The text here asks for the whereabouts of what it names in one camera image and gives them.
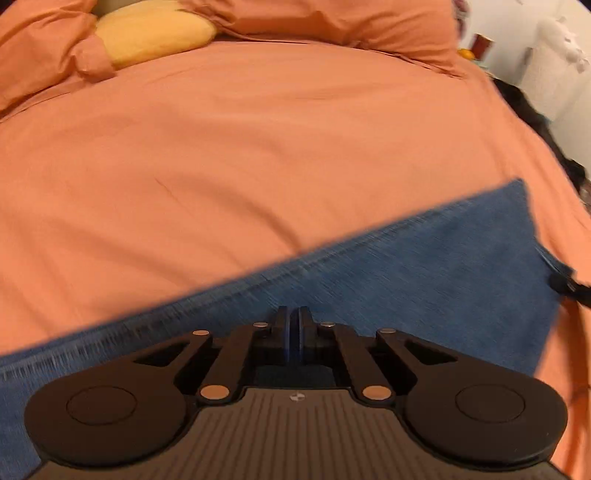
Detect blue denim jeans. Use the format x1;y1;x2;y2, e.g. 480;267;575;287
1;180;572;479

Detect orange bed sheet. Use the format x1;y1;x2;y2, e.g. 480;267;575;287
1;41;590;479

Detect white plush toy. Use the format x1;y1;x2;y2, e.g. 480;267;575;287
536;16;590;73

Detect orange pillow near headboard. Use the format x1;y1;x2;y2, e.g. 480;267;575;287
181;0;461;77

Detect yellow cushion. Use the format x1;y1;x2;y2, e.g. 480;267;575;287
92;0;217;70

